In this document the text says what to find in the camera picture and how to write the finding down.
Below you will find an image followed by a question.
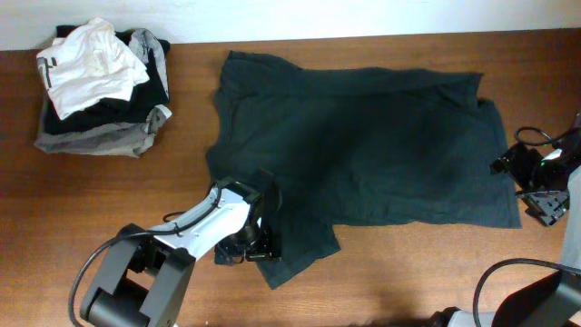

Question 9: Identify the dark green Nike t-shirt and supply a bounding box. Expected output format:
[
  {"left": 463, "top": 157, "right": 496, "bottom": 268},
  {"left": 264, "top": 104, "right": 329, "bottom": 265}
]
[{"left": 205, "top": 51, "right": 521, "bottom": 289}]

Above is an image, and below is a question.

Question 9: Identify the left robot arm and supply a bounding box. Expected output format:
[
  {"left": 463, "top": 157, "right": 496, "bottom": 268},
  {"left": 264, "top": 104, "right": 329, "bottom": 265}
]
[{"left": 68, "top": 170, "right": 281, "bottom": 327}]

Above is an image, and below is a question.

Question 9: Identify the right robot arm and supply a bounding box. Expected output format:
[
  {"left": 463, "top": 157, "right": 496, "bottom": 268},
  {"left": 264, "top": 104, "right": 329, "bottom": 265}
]
[{"left": 426, "top": 141, "right": 580, "bottom": 326}]

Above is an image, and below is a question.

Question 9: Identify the black folded garment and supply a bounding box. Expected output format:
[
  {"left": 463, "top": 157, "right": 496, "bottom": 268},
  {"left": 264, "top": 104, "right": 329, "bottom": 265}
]
[{"left": 41, "top": 28, "right": 171, "bottom": 134}]

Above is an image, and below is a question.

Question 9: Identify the white folded t-shirt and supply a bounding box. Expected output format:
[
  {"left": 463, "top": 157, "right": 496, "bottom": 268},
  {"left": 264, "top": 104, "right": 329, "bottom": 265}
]
[{"left": 36, "top": 17, "right": 149, "bottom": 120}]

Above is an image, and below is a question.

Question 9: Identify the right black cable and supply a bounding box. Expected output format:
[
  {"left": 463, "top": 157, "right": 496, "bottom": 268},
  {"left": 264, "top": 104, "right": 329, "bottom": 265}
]
[{"left": 471, "top": 111, "right": 581, "bottom": 327}]

